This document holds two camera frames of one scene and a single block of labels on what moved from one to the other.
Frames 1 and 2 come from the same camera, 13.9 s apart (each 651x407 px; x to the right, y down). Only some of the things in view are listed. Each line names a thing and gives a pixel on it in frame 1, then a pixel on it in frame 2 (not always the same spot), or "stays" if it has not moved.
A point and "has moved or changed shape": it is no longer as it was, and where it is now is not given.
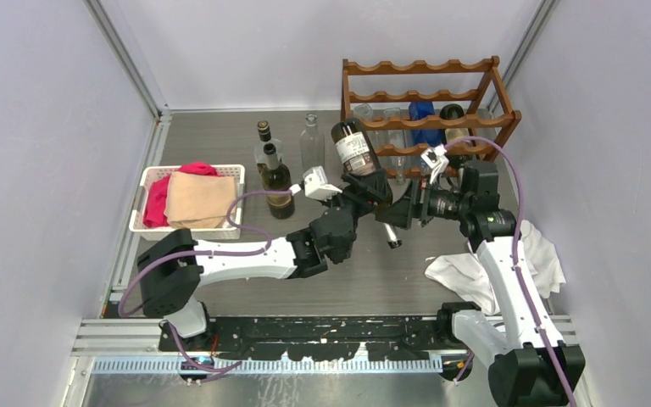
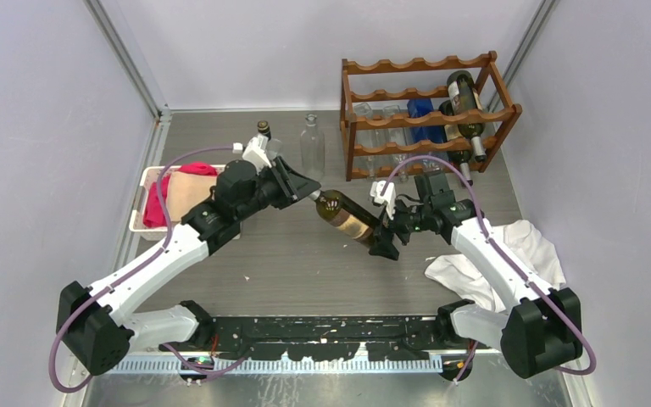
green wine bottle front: [356, 156] -> [465, 98]
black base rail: [387, 338] stays
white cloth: [466, 274] stays
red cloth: [158, 192] stays
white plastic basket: [150, 175] stays
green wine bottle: [275, 176] has moved or changed shape
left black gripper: [366, 190] -> [300, 186]
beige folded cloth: [197, 201] stays
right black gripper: [400, 213] -> [383, 245]
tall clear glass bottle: [312, 145] stays
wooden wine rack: [415, 112] stays
